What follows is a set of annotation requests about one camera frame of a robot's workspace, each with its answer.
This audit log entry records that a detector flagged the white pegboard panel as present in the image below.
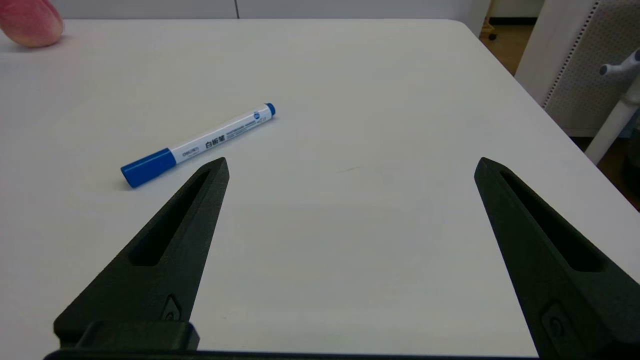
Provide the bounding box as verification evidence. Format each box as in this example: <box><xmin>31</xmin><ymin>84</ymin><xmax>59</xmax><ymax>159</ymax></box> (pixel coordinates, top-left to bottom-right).
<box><xmin>514</xmin><ymin>0</ymin><xmax>640</xmax><ymax>138</ymax></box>

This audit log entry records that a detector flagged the blue capped whiteboard marker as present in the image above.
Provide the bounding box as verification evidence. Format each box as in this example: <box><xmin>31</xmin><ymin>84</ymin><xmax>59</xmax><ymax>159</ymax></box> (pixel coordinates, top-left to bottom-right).
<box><xmin>120</xmin><ymin>102</ymin><xmax>277</xmax><ymax>189</ymax></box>

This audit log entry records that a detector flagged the red apple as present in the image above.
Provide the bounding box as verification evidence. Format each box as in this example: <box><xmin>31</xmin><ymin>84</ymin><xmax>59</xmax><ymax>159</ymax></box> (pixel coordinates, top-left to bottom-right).
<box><xmin>0</xmin><ymin>0</ymin><xmax>65</xmax><ymax>49</ymax></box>

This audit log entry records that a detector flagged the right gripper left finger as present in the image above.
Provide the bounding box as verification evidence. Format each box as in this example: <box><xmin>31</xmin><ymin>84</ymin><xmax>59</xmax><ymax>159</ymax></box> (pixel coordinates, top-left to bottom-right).
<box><xmin>53</xmin><ymin>157</ymin><xmax>230</xmax><ymax>348</ymax></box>

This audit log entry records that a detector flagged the white table crank handle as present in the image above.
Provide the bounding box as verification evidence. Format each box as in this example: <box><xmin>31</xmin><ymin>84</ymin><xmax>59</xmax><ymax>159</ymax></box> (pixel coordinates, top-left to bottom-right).
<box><xmin>599</xmin><ymin>48</ymin><xmax>640</xmax><ymax>77</ymax></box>

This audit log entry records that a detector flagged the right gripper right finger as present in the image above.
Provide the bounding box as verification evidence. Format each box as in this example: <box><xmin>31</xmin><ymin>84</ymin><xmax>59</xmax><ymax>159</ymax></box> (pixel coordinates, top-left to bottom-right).
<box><xmin>474</xmin><ymin>157</ymin><xmax>640</xmax><ymax>360</ymax></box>

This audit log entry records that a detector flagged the white side table leg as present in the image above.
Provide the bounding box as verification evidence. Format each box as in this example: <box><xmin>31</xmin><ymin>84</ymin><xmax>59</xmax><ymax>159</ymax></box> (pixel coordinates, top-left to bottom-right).
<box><xmin>584</xmin><ymin>75</ymin><xmax>640</xmax><ymax>166</ymax></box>

